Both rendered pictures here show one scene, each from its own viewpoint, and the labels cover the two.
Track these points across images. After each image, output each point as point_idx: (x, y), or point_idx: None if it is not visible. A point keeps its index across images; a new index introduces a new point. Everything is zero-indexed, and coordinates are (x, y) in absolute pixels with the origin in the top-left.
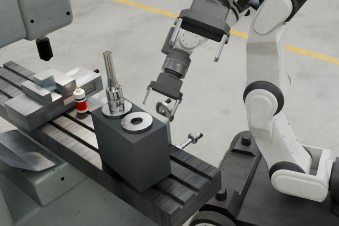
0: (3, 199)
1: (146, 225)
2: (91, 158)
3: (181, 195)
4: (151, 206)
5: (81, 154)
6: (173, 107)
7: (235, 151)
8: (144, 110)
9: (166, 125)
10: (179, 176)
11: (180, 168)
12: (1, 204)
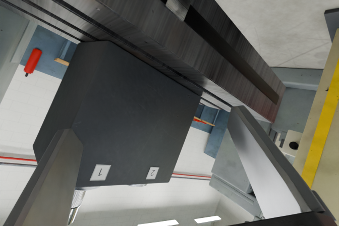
0: (18, 25)
1: None
2: (61, 35)
3: (206, 104)
4: None
5: (30, 19)
6: (253, 154)
7: None
8: (127, 184)
9: (169, 180)
10: (211, 101)
11: (216, 101)
12: (22, 24)
